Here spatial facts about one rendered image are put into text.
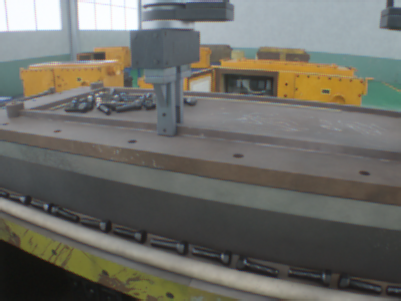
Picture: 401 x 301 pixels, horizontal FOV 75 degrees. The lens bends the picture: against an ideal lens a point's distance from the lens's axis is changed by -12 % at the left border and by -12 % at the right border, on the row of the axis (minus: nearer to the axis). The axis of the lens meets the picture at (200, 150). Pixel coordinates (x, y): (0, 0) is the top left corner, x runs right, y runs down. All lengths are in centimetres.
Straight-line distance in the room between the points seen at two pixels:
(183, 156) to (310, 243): 19
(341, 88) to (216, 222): 266
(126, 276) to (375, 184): 33
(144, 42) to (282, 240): 30
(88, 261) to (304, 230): 30
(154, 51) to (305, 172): 23
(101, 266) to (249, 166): 24
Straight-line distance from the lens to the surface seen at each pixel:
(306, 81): 295
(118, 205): 46
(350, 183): 34
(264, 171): 34
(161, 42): 37
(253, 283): 35
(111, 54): 1102
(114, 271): 43
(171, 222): 42
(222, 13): 39
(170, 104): 42
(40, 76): 445
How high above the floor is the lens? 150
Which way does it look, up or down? 21 degrees down
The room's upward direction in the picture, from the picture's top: straight up
